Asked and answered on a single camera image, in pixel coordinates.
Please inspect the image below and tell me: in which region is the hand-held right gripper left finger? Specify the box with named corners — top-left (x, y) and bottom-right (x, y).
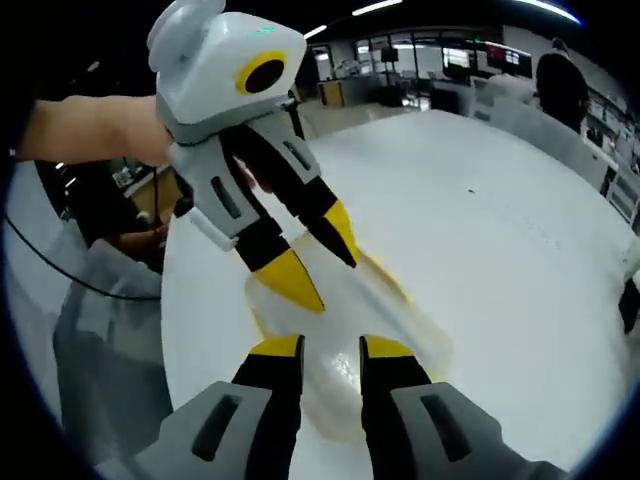
top-left (134, 333), bottom-right (306, 480)

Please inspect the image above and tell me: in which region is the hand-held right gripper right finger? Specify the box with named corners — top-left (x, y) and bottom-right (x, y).
top-left (358, 334), bottom-right (569, 480)

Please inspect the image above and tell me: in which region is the clear plastic bag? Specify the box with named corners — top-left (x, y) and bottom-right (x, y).
top-left (246, 233), bottom-right (455, 444)

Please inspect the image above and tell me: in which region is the person's grey clothing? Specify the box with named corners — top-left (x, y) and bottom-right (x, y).
top-left (52, 238), bottom-right (174, 454)

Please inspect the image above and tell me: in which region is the red lit monitor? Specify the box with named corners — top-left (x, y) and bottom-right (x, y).
top-left (484, 42), bottom-right (534, 79)

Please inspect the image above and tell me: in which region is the small black box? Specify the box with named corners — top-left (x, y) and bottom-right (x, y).
top-left (617, 276), bottom-right (640, 336)

